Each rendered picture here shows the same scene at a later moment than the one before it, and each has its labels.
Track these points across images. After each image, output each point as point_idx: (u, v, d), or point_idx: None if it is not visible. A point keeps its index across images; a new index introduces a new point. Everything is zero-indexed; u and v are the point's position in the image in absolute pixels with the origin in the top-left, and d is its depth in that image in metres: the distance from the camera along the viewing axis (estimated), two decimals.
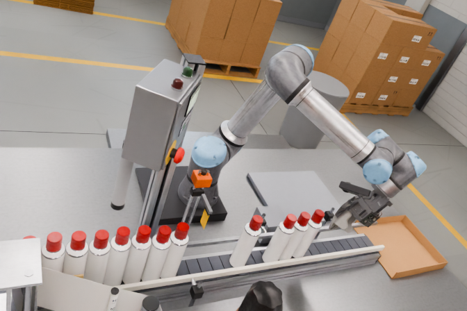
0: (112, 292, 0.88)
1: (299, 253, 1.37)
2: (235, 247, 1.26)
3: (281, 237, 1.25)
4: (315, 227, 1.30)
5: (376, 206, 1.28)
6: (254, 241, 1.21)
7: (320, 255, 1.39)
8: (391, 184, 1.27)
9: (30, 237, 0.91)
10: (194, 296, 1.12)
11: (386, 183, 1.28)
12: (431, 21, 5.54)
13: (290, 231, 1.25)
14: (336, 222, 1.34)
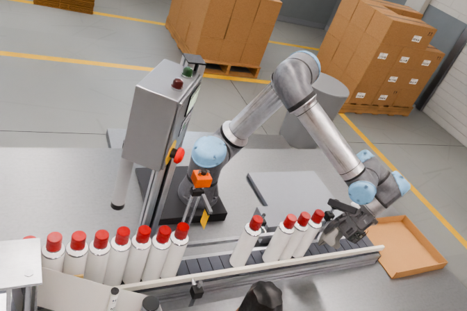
0: (112, 292, 0.88)
1: (299, 253, 1.37)
2: (235, 247, 1.26)
3: (281, 237, 1.25)
4: (315, 227, 1.30)
5: (362, 224, 1.33)
6: (254, 241, 1.21)
7: (320, 255, 1.39)
8: (377, 203, 1.32)
9: (30, 237, 0.91)
10: (194, 296, 1.12)
11: (372, 202, 1.32)
12: (431, 21, 5.54)
13: (290, 231, 1.25)
14: (324, 239, 1.39)
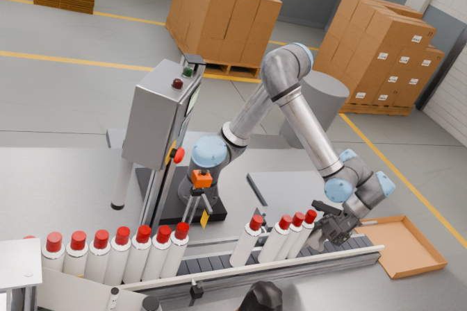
0: (112, 292, 0.88)
1: (291, 253, 1.36)
2: (235, 247, 1.26)
3: (276, 238, 1.24)
4: (307, 227, 1.29)
5: (346, 226, 1.29)
6: (254, 241, 1.21)
7: (320, 255, 1.39)
8: (361, 204, 1.28)
9: (30, 237, 0.91)
10: (194, 296, 1.12)
11: (355, 203, 1.29)
12: (431, 21, 5.54)
13: (286, 232, 1.24)
14: (307, 241, 1.35)
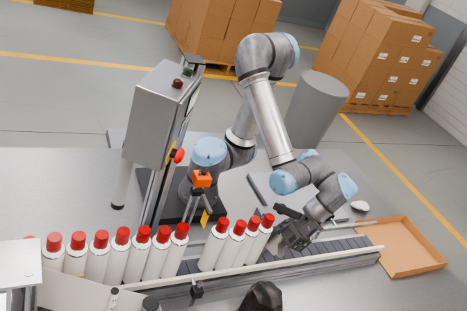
0: (112, 292, 0.88)
1: (249, 259, 1.28)
2: (203, 248, 1.22)
3: (232, 244, 1.17)
4: (265, 232, 1.21)
5: (306, 231, 1.22)
6: (219, 245, 1.16)
7: (320, 255, 1.39)
8: (321, 207, 1.20)
9: (30, 237, 0.91)
10: (194, 296, 1.12)
11: (315, 207, 1.21)
12: (431, 21, 5.54)
13: (242, 238, 1.16)
14: (267, 246, 1.28)
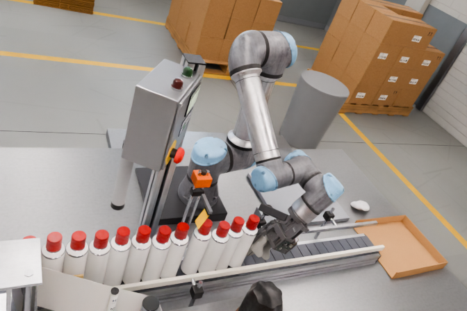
0: (112, 292, 0.88)
1: (234, 261, 1.25)
2: (187, 250, 1.20)
3: (217, 247, 1.14)
4: (249, 233, 1.19)
5: (291, 232, 1.19)
6: (200, 247, 1.13)
7: (320, 255, 1.39)
8: (306, 209, 1.18)
9: (30, 237, 0.91)
10: (194, 296, 1.12)
11: (301, 207, 1.18)
12: (431, 21, 5.54)
13: (226, 239, 1.14)
14: (251, 248, 1.25)
